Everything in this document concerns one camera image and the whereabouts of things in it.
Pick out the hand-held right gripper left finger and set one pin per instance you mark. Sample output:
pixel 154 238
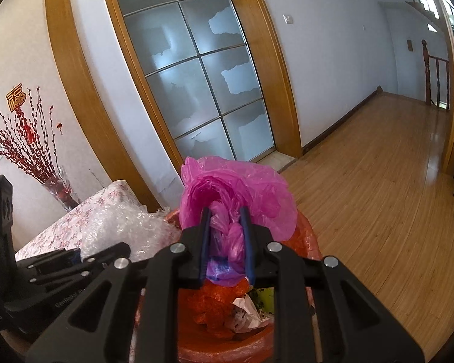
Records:
pixel 206 245

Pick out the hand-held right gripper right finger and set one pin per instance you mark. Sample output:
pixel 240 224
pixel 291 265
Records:
pixel 248 245

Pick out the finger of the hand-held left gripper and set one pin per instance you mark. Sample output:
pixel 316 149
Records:
pixel 94 261
pixel 53 259

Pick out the clear bubble wrap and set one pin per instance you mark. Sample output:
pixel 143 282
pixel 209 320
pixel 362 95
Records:
pixel 128 227

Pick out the light green plastic bag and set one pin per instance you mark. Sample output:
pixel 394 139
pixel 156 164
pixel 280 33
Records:
pixel 266 298

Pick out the pink plastic bag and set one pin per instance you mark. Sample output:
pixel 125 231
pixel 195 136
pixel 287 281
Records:
pixel 249 185

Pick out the red plastic bag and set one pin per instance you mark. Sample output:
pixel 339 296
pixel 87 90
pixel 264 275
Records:
pixel 212 306

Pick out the white paper sheet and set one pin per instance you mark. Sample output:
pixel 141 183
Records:
pixel 246 314

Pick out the orange plastic lattice basket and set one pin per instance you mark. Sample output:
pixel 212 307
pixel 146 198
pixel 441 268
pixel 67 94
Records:
pixel 227 351

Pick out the floral tablecloth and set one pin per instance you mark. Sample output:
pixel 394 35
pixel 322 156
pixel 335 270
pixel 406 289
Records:
pixel 98 204

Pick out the glass vase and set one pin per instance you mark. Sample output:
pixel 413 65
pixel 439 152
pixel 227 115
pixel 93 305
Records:
pixel 58 189

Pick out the red berry branches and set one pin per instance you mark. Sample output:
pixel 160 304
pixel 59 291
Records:
pixel 26 151

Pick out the red gold hanging ornament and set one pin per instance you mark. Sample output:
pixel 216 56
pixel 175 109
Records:
pixel 17 96

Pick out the frosted glass door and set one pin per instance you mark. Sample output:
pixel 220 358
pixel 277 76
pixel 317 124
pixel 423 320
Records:
pixel 196 64

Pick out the wooden stair railing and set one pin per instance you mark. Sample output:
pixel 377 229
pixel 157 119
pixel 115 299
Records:
pixel 427 75

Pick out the wooden door frame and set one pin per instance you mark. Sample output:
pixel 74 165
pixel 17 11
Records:
pixel 283 102

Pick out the wooden wall trim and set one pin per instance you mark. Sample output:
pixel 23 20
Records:
pixel 79 64

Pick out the white wall switch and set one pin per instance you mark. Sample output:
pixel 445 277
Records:
pixel 287 19

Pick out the dark wall plaque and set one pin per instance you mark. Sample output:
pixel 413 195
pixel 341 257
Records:
pixel 410 45

